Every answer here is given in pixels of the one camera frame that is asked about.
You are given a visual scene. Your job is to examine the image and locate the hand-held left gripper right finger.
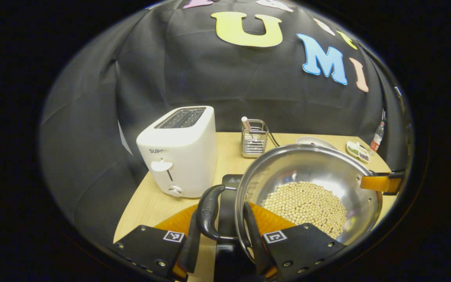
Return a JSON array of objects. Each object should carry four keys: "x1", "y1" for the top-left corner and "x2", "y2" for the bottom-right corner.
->
[{"x1": 243, "y1": 202, "x2": 347, "y2": 279}]

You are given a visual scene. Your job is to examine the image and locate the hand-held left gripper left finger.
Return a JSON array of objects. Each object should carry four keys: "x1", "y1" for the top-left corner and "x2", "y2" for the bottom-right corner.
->
[{"x1": 110, "y1": 204, "x2": 202, "y2": 280}]

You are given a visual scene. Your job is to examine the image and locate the black induction cooktop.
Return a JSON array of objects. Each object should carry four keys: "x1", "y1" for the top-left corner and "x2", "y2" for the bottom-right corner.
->
[{"x1": 214, "y1": 174, "x2": 257, "y2": 280}]

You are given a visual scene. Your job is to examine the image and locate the stainless steel pot black handles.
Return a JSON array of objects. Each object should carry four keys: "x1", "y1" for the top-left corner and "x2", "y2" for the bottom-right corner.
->
[{"x1": 196, "y1": 144, "x2": 383, "y2": 261}]

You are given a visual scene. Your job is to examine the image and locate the white divided bean dish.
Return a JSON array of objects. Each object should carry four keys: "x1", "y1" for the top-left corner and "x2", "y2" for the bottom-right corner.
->
[{"x1": 346, "y1": 141, "x2": 370, "y2": 163}]

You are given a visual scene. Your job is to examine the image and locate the clear plastic water bottle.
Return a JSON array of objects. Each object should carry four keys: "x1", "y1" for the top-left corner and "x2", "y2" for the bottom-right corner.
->
[{"x1": 370, "y1": 121, "x2": 385, "y2": 152}]

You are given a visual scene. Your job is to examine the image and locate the pile of soybeans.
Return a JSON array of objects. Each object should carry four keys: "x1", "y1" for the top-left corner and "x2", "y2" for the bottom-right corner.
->
[{"x1": 262, "y1": 181, "x2": 348, "y2": 239}]

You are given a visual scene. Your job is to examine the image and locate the white oval plate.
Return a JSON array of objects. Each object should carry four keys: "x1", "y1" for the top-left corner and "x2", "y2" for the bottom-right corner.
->
[{"x1": 296, "y1": 136, "x2": 339, "y2": 150}]

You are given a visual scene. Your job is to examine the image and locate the white toaster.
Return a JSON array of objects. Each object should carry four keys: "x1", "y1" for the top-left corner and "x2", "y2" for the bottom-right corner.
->
[{"x1": 136, "y1": 106, "x2": 217, "y2": 198}]

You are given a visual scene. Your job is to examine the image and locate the black backdrop cloth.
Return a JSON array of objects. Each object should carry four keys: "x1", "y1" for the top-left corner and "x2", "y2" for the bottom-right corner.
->
[{"x1": 40, "y1": 0, "x2": 414, "y2": 235}]

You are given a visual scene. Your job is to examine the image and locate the metal wire utensil holder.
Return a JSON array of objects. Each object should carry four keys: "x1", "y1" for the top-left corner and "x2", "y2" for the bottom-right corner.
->
[{"x1": 241, "y1": 119, "x2": 269, "y2": 158}]

